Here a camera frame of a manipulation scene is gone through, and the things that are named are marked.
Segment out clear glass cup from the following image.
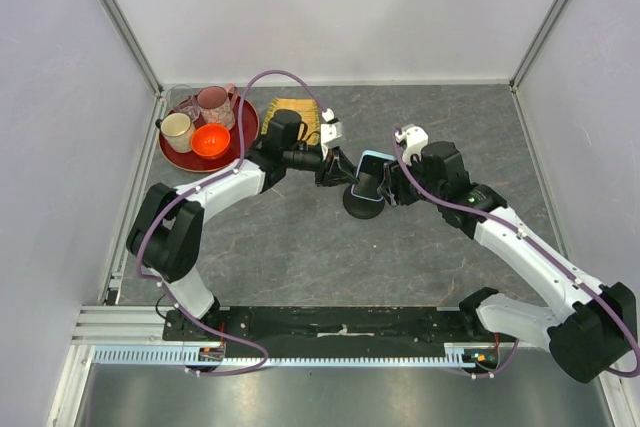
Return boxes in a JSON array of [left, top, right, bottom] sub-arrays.
[[165, 84, 201, 122]]

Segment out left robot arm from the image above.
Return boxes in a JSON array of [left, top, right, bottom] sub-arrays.
[[126, 109, 357, 340]]

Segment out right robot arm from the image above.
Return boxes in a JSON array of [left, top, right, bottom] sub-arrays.
[[381, 128, 639, 383]]

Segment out cream mug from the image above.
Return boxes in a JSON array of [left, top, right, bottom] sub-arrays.
[[155, 113, 196, 154]]

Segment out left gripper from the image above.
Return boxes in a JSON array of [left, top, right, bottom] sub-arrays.
[[284, 144, 358, 189]]

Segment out black phone stand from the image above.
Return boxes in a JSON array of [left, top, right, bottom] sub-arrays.
[[342, 186, 386, 220]]

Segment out red round tray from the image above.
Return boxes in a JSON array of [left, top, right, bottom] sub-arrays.
[[156, 100, 261, 173]]

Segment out slotted cable duct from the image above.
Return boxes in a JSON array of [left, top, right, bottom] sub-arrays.
[[93, 345, 474, 368]]

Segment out blue smartphone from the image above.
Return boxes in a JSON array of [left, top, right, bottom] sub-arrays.
[[350, 150, 394, 202]]

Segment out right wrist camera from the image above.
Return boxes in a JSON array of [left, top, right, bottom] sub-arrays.
[[393, 124, 429, 166]]

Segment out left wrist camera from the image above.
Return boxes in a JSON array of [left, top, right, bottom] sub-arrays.
[[320, 108, 344, 158]]

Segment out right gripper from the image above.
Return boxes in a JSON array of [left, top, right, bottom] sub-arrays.
[[377, 148, 445, 207]]

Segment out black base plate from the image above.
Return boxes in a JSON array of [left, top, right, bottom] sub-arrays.
[[163, 304, 494, 359]]

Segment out pink floral mug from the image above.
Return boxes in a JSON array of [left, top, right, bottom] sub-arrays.
[[196, 84, 238, 130]]

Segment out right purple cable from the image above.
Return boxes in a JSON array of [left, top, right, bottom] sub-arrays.
[[389, 124, 640, 380]]

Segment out woven bamboo tray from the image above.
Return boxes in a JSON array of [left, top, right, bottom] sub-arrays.
[[261, 98, 321, 146]]

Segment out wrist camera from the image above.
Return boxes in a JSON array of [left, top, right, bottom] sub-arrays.
[[393, 124, 429, 166], [320, 108, 344, 158]]

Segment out orange bowl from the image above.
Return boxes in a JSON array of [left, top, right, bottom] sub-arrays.
[[191, 124, 231, 159]]

